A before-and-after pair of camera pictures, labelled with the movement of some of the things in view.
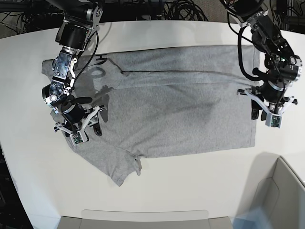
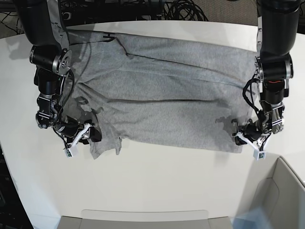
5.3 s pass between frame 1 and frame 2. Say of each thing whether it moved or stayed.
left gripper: moved
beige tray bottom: stayed
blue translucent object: stayed
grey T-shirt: moved
